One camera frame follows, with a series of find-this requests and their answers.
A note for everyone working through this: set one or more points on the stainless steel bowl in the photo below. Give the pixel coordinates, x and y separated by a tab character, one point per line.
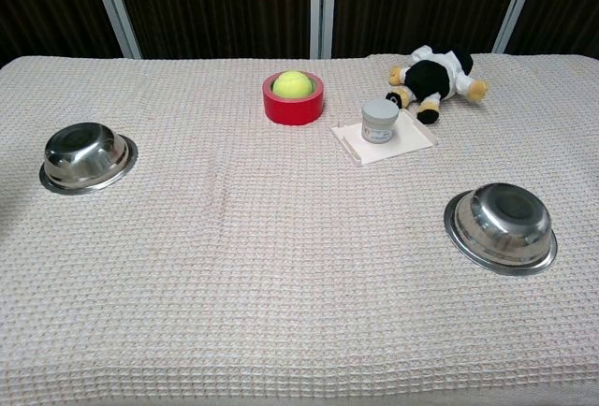
84	163
501	237

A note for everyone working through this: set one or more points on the red tape roll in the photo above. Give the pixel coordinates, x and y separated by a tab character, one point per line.
292	112

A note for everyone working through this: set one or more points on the beige waffle-weave table cloth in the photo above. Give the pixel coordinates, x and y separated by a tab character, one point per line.
281	261

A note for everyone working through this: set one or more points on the yellow-green tennis ball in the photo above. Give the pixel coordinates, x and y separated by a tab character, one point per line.
292	84

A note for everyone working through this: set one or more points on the grey lidded jar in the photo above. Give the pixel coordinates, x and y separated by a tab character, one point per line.
379	120

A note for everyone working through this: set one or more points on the white plastic tray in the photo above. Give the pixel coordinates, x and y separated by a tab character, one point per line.
414	139

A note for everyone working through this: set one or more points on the black and white plush toy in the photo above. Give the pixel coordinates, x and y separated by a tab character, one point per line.
430	78

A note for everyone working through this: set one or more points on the aluminium partition post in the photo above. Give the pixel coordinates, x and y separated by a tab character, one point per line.
323	4
112	8
517	4

